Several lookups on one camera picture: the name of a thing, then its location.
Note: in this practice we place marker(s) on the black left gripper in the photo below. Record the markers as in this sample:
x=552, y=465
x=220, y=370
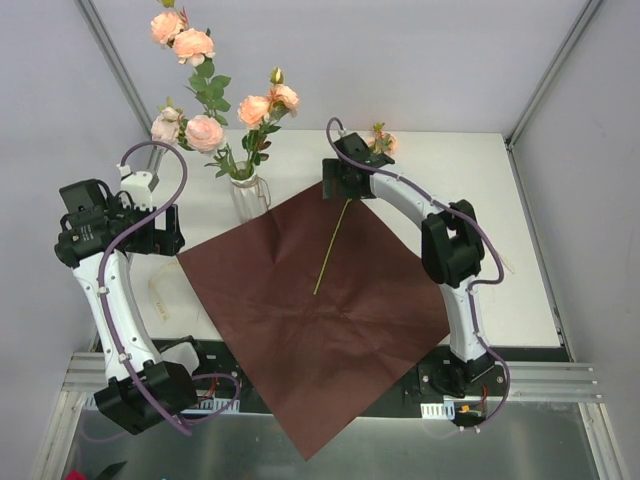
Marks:
x=167, y=232

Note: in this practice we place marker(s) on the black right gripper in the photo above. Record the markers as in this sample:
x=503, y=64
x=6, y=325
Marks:
x=335, y=180

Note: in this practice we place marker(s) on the tall pink rose stem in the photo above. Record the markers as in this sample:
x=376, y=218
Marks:
x=204, y=132

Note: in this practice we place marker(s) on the dark red wrapping paper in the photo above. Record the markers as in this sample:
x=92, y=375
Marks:
x=256, y=284

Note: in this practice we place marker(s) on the cream printed ribbon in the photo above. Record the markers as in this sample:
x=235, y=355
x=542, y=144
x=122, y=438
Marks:
x=164, y=290

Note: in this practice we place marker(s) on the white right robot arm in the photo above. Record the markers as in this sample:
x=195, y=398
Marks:
x=452, y=249

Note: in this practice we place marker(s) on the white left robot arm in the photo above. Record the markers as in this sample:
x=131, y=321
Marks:
x=100, y=233

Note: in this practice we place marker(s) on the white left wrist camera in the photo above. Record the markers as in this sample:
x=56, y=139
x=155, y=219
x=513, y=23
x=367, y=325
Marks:
x=136, y=188

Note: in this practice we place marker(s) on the left white cable duct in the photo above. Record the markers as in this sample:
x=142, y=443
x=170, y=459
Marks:
x=214, y=404

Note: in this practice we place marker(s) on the white cable duct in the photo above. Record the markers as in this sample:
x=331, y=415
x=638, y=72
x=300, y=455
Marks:
x=214, y=404
x=438, y=411

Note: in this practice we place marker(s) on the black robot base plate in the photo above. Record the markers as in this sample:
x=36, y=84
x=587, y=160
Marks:
x=296, y=384

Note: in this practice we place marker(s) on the left aluminium frame post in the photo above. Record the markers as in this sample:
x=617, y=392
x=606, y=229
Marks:
x=114, y=61

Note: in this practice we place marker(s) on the aluminium frame post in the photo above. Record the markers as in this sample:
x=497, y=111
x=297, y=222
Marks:
x=114, y=61
x=576, y=32

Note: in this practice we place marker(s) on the right white cable duct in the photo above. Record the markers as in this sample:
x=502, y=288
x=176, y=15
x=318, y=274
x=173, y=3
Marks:
x=438, y=411

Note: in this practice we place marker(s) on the right aluminium frame post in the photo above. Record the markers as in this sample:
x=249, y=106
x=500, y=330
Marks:
x=576, y=32

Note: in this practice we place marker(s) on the aluminium front rail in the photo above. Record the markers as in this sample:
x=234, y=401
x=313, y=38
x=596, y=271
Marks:
x=568, y=382

